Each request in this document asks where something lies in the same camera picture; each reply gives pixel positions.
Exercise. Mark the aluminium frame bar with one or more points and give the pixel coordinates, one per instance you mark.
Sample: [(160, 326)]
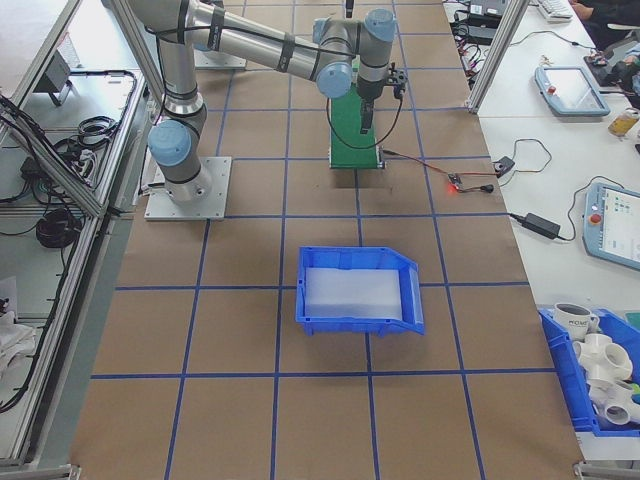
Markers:
[(40, 471), (607, 470)]

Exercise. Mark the green conveyor belt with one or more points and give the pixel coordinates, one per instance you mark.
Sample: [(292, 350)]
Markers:
[(350, 145)]

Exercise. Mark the white crumpled cloth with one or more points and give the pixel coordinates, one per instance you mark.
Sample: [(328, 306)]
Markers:
[(15, 330)]

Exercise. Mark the blue grey teach pendant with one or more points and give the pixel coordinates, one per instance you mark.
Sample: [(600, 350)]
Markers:
[(570, 90), (615, 225)]

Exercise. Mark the white PVC pipe fitting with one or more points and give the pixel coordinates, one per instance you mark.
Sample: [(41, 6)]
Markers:
[(602, 357), (617, 410)]

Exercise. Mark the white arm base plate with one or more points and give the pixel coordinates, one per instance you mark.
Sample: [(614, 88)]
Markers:
[(215, 200), (235, 62)]

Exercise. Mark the V-shaped metal bar frame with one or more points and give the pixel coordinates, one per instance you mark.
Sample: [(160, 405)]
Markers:
[(85, 300)]

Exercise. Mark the white printed mug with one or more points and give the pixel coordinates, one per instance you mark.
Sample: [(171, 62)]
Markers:
[(572, 317)]

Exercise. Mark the small blue parts bin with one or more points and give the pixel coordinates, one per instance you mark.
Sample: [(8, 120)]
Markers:
[(560, 360)]

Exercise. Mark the grey metal box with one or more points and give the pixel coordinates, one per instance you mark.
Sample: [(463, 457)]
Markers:
[(52, 75)]

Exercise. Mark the small black sensor board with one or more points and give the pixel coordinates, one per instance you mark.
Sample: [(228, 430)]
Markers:
[(454, 179)]

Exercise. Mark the aluminium profile post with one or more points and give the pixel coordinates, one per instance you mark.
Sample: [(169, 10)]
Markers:
[(495, 60)]

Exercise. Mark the black power adapter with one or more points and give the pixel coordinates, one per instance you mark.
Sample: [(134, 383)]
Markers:
[(540, 225)]

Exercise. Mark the white keyboard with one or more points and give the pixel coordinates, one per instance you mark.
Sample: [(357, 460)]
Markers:
[(556, 10)]

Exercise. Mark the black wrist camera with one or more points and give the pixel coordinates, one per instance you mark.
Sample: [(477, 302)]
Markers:
[(397, 77)]

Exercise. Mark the large blue storage bin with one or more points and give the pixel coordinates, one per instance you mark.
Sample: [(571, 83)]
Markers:
[(310, 260)]

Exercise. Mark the small rounded black adapter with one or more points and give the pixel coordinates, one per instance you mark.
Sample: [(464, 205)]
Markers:
[(504, 165)]

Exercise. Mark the large black power brick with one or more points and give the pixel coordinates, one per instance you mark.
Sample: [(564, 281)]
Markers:
[(480, 32)]

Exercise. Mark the black bag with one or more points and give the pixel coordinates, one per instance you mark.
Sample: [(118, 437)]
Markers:
[(620, 65)]

